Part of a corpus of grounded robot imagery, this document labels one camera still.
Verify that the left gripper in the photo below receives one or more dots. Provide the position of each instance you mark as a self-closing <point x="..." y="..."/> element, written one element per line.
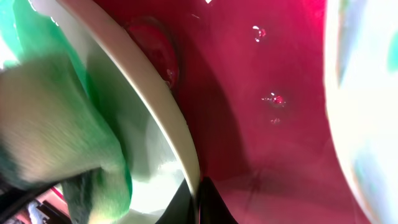
<point x="44" y="203"/>

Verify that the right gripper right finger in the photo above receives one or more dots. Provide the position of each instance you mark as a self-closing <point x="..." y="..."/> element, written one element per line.
<point x="213" y="210"/>

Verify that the light blue plate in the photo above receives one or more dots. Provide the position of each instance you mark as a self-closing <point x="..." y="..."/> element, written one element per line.
<point x="136" y="103"/>
<point x="360" y="80"/>

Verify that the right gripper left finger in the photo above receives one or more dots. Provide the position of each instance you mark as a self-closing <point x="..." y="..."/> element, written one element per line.
<point x="181" y="209"/>

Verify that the red plastic tray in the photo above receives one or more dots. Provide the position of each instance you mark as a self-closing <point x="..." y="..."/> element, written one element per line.
<point x="251" y="91"/>

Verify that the green sponge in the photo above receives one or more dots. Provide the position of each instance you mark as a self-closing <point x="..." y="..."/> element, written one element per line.
<point x="50" y="130"/>

